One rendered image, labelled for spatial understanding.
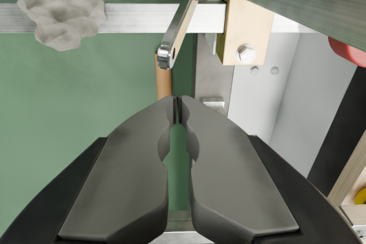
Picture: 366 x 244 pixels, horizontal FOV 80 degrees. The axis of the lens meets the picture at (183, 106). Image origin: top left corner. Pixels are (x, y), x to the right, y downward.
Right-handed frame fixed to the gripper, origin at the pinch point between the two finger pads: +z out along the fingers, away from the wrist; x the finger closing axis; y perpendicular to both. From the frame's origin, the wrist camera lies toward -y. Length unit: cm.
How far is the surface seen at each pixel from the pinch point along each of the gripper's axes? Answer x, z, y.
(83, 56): -47, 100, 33
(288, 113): 27.9, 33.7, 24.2
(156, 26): -2.1, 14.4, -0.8
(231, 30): 6.0, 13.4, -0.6
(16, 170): -112, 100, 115
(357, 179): 26.8, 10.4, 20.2
